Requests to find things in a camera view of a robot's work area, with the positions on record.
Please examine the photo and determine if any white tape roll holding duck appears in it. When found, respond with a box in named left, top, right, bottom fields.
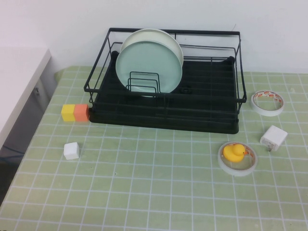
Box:
left=218, top=141, right=257, bottom=177

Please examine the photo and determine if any orange cube block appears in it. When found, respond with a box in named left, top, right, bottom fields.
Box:
left=73, top=104, right=90, bottom=123

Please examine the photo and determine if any black wire dish rack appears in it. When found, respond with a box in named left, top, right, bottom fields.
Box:
left=83, top=27, right=248, bottom=134

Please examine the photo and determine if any yellow cube block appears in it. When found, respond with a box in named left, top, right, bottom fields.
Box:
left=61, top=104, right=77, bottom=122

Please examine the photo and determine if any white cube block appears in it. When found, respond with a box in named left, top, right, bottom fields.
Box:
left=63, top=142, right=80, bottom=160

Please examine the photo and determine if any white power adapter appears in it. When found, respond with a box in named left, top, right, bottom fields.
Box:
left=259, top=125, right=288, bottom=153

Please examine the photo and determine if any light green round plate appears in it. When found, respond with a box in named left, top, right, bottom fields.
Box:
left=115, top=40, right=183, bottom=98

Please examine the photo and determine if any green checkered tablecloth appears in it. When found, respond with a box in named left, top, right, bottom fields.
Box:
left=0, top=64, right=308, bottom=231

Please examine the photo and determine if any white round plate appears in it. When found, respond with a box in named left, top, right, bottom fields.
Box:
left=120, top=28, right=185, bottom=70

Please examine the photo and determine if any empty white tape roll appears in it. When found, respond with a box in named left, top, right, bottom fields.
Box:
left=250, top=90, right=284, bottom=117

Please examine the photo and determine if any yellow rubber duck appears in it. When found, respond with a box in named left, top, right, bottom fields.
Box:
left=223, top=143, right=246, bottom=162

